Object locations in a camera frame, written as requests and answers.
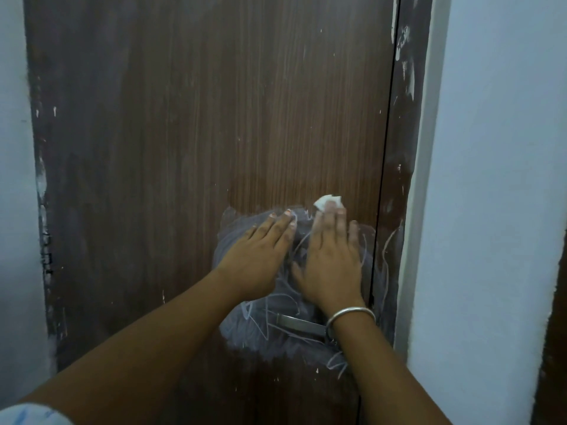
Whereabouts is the person's left hand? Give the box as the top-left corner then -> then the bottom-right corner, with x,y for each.
214,209 -> 298,302

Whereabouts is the person's right hand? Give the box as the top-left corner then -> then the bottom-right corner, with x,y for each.
291,207 -> 366,317

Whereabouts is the silver metal door handle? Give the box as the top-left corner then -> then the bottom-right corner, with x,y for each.
276,313 -> 331,338

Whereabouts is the small white cloth wad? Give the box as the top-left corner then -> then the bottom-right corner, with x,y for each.
313,194 -> 344,213

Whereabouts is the brown wooden door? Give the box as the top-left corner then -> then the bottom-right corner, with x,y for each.
22,0 -> 399,425

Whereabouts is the person's left forearm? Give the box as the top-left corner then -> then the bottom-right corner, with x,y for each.
17,267 -> 247,425

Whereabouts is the person's right forearm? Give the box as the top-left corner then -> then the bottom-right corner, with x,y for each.
332,312 -> 452,425

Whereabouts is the dark brown door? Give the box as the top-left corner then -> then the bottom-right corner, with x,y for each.
529,230 -> 567,425

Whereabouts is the silver bangle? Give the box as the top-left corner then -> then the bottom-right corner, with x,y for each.
324,306 -> 377,344

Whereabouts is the white blue floral garment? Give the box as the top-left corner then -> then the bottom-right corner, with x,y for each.
0,402 -> 76,425

